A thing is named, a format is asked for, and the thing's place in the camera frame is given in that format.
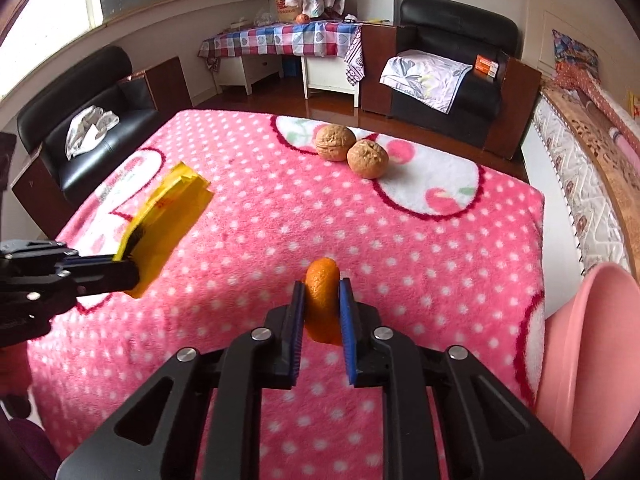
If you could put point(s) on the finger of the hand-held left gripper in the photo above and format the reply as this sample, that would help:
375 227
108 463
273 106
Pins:
105 275

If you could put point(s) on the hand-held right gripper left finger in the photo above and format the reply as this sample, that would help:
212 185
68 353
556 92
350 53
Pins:
295 330

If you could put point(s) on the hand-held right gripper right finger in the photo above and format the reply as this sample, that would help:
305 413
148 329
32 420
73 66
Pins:
347 330

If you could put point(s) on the orange fruit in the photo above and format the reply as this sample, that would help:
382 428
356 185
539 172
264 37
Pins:
322 305
302 18

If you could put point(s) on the yellow wrapper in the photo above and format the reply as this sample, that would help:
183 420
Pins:
165 220

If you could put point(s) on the pink plastic basin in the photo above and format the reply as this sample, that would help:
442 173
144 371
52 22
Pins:
590 360

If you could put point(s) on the person's left hand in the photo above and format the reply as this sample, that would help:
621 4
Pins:
12 372

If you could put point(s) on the brown wooden side panel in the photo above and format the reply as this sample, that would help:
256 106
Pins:
515 110
165 87
40 195
377 70

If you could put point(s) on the pink polka-dot blanket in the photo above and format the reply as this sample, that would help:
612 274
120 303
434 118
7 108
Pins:
300 220

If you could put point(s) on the black leather armchair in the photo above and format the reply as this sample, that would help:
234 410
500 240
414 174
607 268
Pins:
120 135
450 20

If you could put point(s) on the crumpled white cloth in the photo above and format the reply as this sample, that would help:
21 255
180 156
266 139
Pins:
90 127

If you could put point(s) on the brown walnut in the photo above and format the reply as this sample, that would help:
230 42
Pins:
335 142
368 159

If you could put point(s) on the white drawer bench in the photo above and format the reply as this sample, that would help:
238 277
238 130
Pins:
245 72

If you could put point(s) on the white side table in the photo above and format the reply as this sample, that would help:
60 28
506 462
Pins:
325 72

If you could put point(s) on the white floral cloth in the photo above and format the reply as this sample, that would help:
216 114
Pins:
425 77

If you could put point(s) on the white bed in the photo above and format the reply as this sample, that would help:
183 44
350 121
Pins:
555 150

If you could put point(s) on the checkered tablecloth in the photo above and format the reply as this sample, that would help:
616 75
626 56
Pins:
280 37

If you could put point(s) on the orange box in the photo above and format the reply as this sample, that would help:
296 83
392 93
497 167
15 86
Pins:
486 66

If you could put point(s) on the brown leaf-print bed sheet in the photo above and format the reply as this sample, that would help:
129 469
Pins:
600 135

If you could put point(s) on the beige cardboard box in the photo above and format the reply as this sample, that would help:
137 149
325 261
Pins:
280 2

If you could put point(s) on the red polka-dot quilt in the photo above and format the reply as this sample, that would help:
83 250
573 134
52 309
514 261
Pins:
590 90

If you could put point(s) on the colourful printed pillow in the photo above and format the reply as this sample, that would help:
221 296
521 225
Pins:
575 47

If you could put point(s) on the yellow floral pillow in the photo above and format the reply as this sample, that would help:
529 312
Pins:
635 105

